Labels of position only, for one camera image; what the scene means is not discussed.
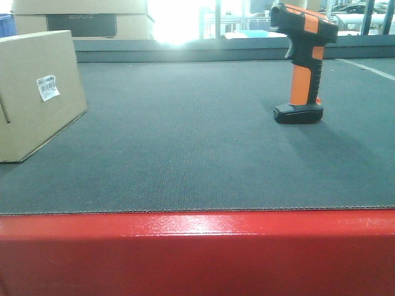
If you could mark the orange black barcode scanner gun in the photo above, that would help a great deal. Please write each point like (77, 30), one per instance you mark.
(308, 33)

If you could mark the small brown cardboard package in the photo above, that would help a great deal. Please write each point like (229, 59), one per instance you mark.
(28, 123)

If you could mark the lower stacked cardboard box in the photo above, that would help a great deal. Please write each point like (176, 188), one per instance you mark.
(90, 26)

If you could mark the dark grey conveyor belt mat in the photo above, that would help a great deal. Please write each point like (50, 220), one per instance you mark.
(191, 128)

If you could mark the blue tray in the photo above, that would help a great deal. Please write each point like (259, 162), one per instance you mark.
(260, 34)

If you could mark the white barcode label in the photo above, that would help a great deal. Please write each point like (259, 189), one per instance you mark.
(47, 87)

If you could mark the blue plastic crate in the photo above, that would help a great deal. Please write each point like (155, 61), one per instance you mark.
(7, 25)

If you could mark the red metal conveyor table frame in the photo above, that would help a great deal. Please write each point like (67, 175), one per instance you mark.
(335, 252)

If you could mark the black metal stand frame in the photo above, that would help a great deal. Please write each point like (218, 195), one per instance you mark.
(384, 20)

